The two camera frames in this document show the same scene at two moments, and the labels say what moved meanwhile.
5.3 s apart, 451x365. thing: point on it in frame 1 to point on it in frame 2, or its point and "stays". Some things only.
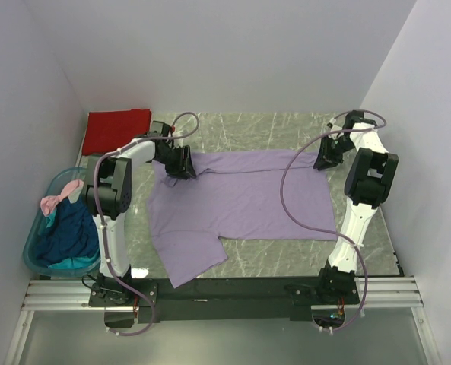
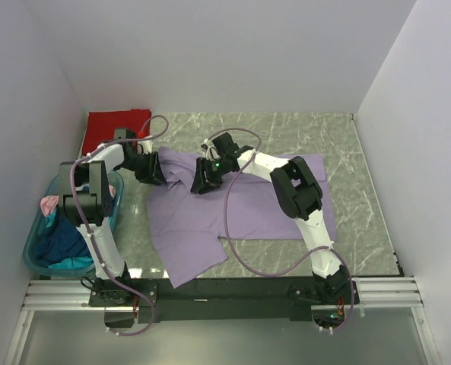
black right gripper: x=325 y=160 to x=200 y=182
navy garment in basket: x=73 y=233 stays
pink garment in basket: x=48 y=204 stays
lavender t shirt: x=234 y=195 stays
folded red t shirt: x=109 y=130 stays
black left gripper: x=185 y=166 to x=154 y=169
